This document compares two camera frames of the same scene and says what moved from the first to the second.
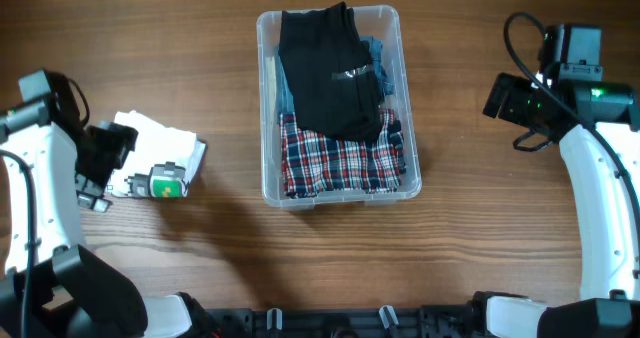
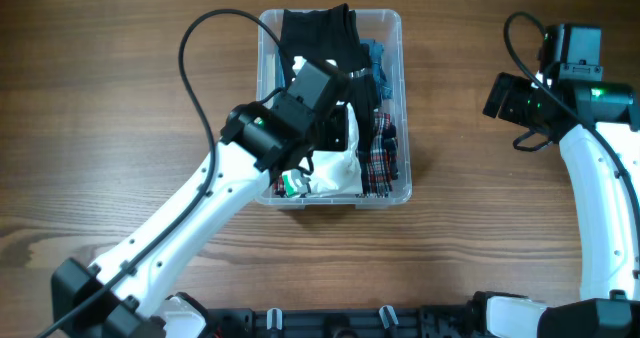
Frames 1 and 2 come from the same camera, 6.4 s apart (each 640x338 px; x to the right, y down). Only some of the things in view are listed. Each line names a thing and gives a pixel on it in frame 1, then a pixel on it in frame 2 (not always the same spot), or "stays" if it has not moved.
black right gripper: x=517 y=88 stays
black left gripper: x=122 y=139 -> x=339 y=137
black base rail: x=427 y=322 stays
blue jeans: x=283 y=102 stays
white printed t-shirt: x=163 y=162 -> x=329 y=173
